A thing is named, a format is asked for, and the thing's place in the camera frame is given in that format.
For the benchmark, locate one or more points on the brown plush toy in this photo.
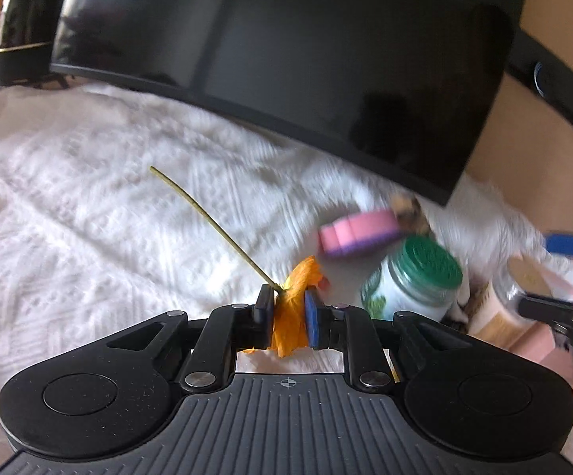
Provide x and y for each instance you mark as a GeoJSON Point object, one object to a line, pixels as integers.
{"type": "Point", "coordinates": [412, 212]}

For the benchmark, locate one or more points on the orange artificial flower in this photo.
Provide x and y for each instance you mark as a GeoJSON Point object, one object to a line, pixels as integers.
{"type": "Point", "coordinates": [291, 289]}

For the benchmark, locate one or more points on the clear jar with beige contents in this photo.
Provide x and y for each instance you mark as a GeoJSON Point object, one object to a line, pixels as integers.
{"type": "Point", "coordinates": [501, 307]}

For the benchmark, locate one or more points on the black curved monitor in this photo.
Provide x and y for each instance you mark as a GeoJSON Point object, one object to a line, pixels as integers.
{"type": "Point", "coordinates": [291, 49]}

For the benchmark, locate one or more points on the black speaker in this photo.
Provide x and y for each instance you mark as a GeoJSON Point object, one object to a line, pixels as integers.
{"type": "Point", "coordinates": [29, 20]}

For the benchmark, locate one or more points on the pink and purple foam toy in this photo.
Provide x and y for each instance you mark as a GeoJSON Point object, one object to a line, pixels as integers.
{"type": "Point", "coordinates": [358, 232]}

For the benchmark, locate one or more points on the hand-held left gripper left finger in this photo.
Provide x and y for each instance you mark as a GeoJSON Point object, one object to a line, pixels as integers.
{"type": "Point", "coordinates": [265, 309]}

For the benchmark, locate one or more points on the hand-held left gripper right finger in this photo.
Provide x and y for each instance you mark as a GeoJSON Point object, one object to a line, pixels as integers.
{"type": "Point", "coordinates": [313, 319]}

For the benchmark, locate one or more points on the white knitted blanket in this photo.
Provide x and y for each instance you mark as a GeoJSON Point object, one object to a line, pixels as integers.
{"type": "Point", "coordinates": [93, 208]}

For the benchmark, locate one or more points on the green lid jar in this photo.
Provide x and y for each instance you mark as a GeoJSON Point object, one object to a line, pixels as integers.
{"type": "Point", "coordinates": [422, 269]}

